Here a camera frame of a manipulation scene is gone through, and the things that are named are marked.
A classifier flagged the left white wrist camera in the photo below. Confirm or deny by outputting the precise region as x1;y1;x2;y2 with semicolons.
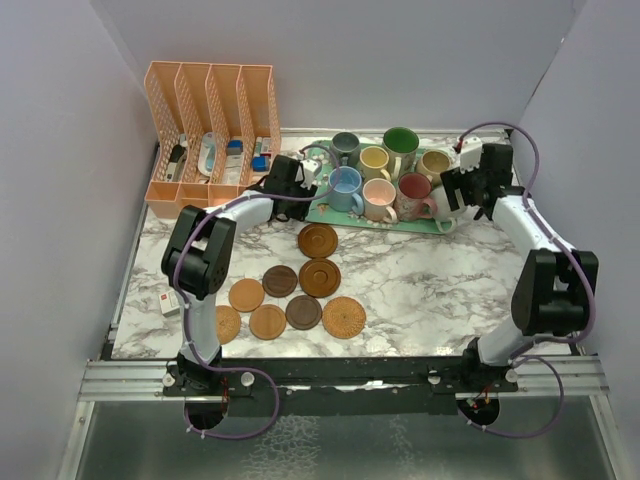
296;159;322;189

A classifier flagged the dark grey mug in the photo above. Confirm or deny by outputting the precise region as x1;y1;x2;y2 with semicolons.
330;131;361;168

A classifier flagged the light wood coaster upper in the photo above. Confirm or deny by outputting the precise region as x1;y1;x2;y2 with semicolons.
229;278;265;313

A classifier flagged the small white card box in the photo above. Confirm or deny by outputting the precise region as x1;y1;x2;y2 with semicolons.
159;289;180;317

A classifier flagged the light wood coaster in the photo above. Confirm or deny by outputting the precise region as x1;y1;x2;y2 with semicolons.
229;278;265;313
249;304;287;340

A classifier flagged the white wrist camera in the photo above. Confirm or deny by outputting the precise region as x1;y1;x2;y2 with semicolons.
454;136;483;173
296;159;322;189

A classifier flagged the white speckled mug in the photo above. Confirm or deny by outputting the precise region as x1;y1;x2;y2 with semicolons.
430;185;467;234

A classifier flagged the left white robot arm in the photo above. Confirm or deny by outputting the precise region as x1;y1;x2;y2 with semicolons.
161;155;321;395

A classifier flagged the white blue pack in organizer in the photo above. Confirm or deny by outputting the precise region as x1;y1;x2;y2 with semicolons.
198;132;216;176

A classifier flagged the red floral mug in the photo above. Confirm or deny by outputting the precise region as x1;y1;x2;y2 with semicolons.
394;173;438;222

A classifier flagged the aluminium frame rail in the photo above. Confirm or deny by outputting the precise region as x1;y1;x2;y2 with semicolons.
78;355;610;402

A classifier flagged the yellow mug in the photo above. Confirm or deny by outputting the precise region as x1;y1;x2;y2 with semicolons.
358;146;391;182

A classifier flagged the light wood coaster lower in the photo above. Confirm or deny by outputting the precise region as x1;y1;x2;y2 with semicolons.
249;304;287;340

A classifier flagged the green floral tray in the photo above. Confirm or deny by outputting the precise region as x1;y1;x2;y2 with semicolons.
306;140;458;235

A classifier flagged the dark walnut coaster lower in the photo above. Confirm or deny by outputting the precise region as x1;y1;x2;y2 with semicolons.
285;295;322;330

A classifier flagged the dark walnut coaster upper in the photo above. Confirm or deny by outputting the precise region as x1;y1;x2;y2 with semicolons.
262;265;298;298

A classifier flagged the brown wooden coaster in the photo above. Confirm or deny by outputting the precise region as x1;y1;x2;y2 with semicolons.
298;258;341;298
297;223;338;259

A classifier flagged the green mug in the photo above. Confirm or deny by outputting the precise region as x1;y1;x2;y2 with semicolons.
383;127;419;176

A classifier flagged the dark walnut coaster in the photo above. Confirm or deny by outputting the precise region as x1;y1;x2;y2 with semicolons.
285;295;322;330
262;265;298;298

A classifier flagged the blue tape dispenser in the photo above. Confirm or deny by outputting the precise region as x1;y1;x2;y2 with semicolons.
251;155;271;173

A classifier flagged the light pink mug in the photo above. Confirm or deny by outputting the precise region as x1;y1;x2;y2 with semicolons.
362;178;398;224

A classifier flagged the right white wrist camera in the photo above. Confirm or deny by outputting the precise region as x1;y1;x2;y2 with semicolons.
454;136;483;173

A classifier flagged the black mounting rail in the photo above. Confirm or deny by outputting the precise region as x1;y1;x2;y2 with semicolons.
163;356;517;417

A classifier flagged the blue mug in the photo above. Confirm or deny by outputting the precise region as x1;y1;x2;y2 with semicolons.
328;166;364;216

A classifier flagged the tan beige mug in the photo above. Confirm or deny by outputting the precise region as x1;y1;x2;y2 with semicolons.
415;149;454;187

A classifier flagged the woven rattan coaster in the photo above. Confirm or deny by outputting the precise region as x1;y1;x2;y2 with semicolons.
322;296;366;339
216;305;242;345

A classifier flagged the black white tool in organizer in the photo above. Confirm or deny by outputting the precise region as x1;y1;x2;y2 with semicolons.
165;133;189;182

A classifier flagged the peach plastic file organizer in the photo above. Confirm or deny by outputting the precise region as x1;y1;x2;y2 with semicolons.
144;61;281;219

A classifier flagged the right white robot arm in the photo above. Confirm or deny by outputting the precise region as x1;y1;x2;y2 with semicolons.
441;140;599;391

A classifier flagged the blue eraser box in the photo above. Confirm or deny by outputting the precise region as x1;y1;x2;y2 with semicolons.
226;139;244;156

